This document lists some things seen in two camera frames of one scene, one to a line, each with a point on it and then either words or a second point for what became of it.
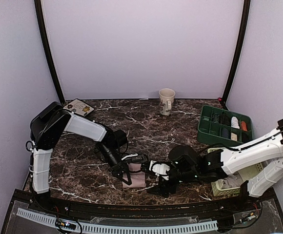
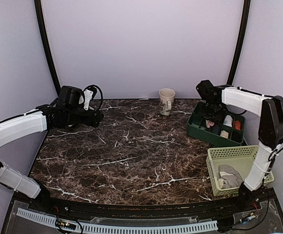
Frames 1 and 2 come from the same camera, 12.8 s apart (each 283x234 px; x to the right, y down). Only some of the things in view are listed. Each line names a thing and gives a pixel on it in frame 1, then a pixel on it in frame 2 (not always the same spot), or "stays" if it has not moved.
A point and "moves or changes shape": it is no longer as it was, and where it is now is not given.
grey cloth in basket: (232, 181) stays
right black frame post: (238, 50) stays
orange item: (243, 126) to (237, 125)
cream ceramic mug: (166, 96) stays
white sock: (234, 123) to (228, 121)
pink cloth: (137, 176) to (209, 123)
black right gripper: (161, 188) to (218, 117)
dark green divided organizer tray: (223, 127) moves or changes shape
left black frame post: (47, 43) stays
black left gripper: (120, 168) to (88, 121)
